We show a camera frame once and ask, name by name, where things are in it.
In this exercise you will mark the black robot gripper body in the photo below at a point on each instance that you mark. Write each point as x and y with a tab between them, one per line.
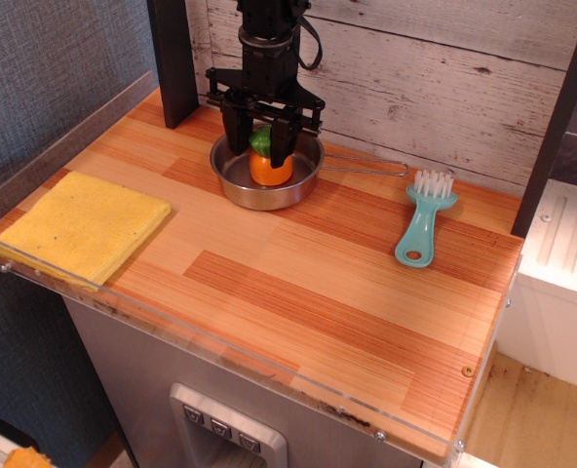
266	83

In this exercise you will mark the clear acrylic front guard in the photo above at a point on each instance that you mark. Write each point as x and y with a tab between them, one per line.
307	340

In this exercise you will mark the grey toy fridge cabinet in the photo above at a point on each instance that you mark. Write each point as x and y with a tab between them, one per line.
137	371

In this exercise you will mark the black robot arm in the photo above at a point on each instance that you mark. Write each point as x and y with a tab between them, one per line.
270	19

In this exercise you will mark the orange object bottom left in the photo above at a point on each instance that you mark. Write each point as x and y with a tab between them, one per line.
27	458

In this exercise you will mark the teal dish brush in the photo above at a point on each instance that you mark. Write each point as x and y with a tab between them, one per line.
431	192

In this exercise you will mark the folded yellow cloth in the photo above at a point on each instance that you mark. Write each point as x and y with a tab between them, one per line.
83	230

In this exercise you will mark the silver dispenser panel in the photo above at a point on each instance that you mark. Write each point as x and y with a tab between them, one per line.
214	435

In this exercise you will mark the fat orange toy carrot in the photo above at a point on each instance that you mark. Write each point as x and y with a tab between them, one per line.
260	161

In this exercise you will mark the dark right frame post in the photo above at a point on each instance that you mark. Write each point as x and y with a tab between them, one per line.
565	106

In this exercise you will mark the white toy sink unit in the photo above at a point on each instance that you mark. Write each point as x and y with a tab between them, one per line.
538	326

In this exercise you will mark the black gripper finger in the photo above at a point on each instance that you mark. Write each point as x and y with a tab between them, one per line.
283	138
237	125

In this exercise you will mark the small steel pan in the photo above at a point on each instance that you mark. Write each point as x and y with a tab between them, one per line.
249	180

